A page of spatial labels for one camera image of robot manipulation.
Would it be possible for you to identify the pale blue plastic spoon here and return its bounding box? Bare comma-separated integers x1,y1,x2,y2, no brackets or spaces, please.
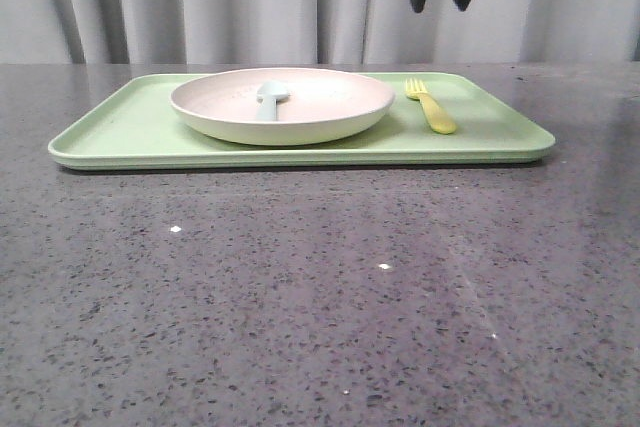
256,80,289,122

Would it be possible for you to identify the yellow plastic fork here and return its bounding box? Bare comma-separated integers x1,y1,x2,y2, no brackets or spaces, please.
404,78,457,135

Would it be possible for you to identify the cream round plate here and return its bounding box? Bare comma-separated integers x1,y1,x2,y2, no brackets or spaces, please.
170,67,395,146

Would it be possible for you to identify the grey curtain backdrop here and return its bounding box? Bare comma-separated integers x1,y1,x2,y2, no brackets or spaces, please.
1,0,639,64

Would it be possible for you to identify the light green serving tray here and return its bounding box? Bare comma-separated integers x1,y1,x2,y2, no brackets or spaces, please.
48,72,555,171

